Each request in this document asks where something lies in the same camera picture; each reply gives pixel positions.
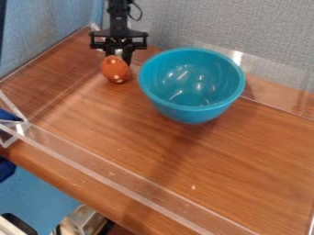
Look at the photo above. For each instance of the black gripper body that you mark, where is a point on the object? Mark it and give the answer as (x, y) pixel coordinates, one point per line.
(127, 39)

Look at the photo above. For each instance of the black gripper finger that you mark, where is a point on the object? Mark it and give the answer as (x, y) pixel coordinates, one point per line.
(127, 55)
(109, 51)

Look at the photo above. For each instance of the brown spotted toy mushroom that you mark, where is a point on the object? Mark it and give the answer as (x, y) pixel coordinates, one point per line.
(115, 69)

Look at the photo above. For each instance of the blue plastic bowl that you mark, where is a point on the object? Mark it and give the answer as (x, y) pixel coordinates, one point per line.
(191, 84)

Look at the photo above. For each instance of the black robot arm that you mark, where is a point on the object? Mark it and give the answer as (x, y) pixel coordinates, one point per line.
(119, 13)

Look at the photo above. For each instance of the clear acrylic front barrier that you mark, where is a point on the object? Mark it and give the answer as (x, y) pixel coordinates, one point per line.
(175, 207)

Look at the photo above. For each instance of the clear acrylic barrier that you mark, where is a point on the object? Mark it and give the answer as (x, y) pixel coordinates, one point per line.
(175, 207)
(276, 84)

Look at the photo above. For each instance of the clear acrylic back barrier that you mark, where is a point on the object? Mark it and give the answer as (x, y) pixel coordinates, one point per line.
(276, 84)

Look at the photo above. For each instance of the black and white object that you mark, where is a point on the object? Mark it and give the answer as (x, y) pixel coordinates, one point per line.
(13, 226)

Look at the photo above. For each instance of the clear acrylic corner bracket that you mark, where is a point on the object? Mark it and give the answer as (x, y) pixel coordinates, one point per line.
(95, 27)

